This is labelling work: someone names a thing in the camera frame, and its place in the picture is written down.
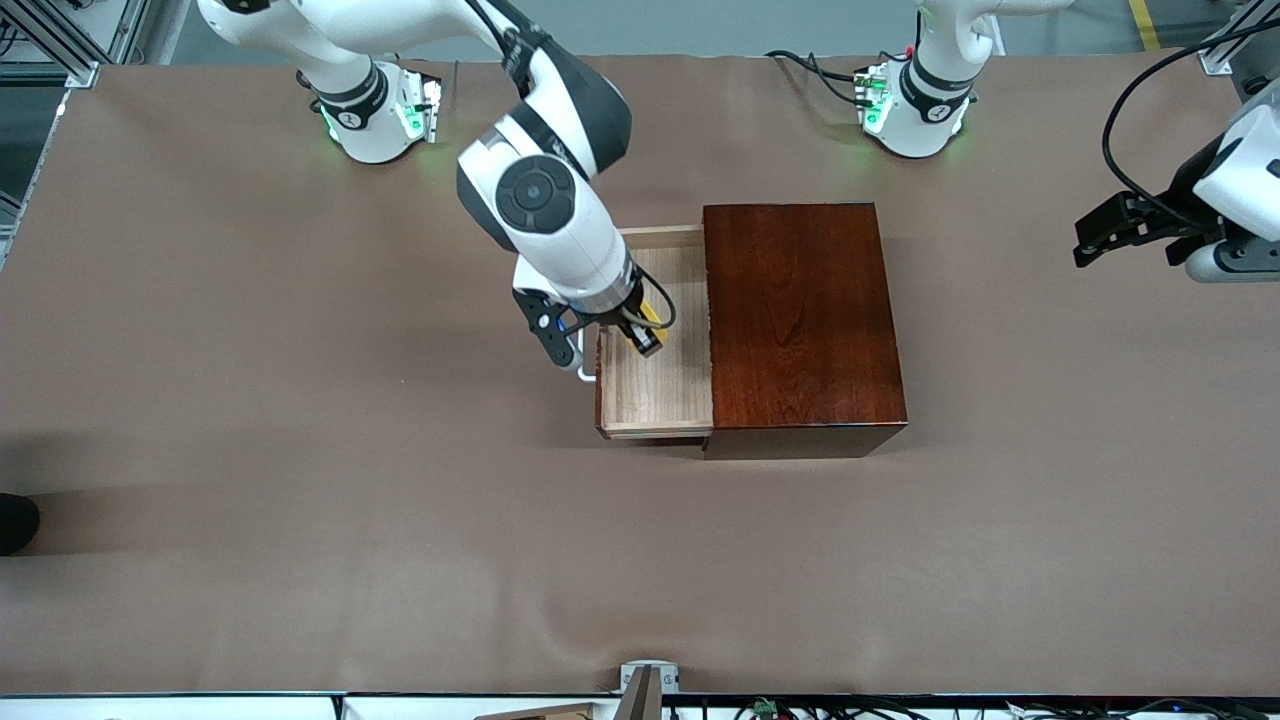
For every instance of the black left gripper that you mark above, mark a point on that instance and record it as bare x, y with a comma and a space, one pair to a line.
1184, 191

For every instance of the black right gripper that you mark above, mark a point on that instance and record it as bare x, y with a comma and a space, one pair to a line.
629, 322

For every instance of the yellow block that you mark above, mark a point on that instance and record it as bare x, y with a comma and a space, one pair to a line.
651, 312

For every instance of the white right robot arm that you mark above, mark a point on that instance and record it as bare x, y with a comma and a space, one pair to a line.
560, 230

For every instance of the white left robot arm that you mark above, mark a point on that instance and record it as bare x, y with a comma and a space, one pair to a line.
925, 110

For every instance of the dark brown wooden cabinet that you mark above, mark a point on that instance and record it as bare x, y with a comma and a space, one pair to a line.
810, 320

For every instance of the brown table mat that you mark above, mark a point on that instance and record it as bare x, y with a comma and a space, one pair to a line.
300, 500

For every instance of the brown wooden board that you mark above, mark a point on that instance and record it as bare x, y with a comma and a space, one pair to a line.
545, 713

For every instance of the black rounded object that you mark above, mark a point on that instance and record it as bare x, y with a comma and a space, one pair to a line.
15, 523

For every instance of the aluminium frame profile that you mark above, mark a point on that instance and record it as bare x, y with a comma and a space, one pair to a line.
1235, 45
60, 45

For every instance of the grey metal bracket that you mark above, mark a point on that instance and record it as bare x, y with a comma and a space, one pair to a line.
648, 678

